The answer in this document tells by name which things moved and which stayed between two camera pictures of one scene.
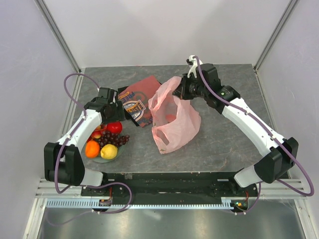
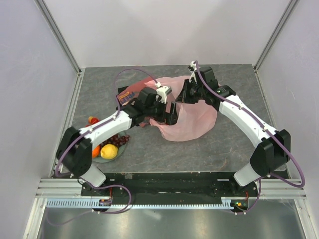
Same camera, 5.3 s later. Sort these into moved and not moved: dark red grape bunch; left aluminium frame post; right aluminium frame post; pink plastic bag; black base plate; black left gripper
Moved: black left gripper; pink plastic bag
Not moved: right aluminium frame post; dark red grape bunch; left aluminium frame post; black base plate
